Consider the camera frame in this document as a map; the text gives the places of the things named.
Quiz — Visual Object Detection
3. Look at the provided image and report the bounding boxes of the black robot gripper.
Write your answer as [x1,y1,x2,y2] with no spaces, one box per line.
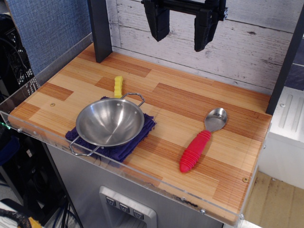
[141,0,228,52]

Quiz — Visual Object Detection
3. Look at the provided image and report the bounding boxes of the stainless steel two-handled bowl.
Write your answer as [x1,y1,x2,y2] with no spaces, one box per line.
[69,93,145,156]

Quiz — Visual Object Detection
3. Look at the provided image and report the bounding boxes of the yellow ridged plastic piece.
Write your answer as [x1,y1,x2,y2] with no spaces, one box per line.
[114,76,123,98]

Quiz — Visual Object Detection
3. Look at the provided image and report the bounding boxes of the purple folded towel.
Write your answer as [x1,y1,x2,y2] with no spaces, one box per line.
[65,96,156,162]

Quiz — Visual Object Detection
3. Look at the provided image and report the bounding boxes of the white ribbed appliance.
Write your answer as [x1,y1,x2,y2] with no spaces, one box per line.
[258,87,304,189]

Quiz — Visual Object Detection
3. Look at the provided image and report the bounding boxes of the black plastic crate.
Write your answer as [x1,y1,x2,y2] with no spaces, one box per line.
[0,14,34,95]

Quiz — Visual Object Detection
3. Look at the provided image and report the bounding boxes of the stainless toy fridge cabinet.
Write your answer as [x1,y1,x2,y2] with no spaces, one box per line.
[48,146,223,228]

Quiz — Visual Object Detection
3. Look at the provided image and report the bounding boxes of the grey dispenser button panel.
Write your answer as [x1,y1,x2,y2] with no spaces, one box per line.
[99,186,157,228]

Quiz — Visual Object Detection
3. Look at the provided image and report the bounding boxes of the clear acrylic table guard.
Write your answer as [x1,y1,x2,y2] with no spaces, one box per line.
[0,45,271,228]

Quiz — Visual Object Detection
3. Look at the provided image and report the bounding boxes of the dark left support post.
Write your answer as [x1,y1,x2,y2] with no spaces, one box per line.
[87,0,113,63]

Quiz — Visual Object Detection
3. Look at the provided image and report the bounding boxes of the dark support post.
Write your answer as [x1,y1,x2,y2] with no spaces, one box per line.
[266,6,304,115]
[87,0,113,63]

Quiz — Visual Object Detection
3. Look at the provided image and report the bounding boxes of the red-handled metal spoon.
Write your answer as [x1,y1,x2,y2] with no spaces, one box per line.
[179,108,228,173]

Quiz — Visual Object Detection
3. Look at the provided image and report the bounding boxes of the dark right support post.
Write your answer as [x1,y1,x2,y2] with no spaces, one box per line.
[266,6,304,115]

